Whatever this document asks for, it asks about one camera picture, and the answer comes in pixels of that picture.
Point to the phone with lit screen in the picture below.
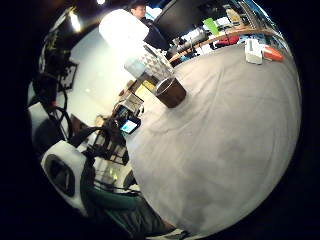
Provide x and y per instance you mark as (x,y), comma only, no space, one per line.
(129,126)

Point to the the person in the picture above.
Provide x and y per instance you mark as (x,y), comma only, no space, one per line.
(140,218)

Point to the black framed picture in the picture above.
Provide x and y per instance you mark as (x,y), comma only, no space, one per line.
(69,76)

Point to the clear glass with brown base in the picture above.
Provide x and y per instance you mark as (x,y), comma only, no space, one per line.
(166,88)

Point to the grey table cloth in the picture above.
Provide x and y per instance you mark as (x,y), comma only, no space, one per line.
(220,133)

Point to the white lamp shade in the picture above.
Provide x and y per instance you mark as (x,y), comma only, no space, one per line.
(122,28)

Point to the ceiling light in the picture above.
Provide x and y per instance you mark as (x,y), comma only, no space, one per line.
(75,22)

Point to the black monitor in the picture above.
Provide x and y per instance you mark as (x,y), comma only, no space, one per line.
(186,15)

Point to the green paper sheet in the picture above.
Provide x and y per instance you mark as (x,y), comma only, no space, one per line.
(211,26)

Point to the red cloth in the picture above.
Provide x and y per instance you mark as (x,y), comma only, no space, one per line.
(228,41)

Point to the white box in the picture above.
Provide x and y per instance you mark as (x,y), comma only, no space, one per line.
(253,51)

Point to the orange tool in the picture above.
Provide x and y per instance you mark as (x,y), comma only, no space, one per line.
(273,54)

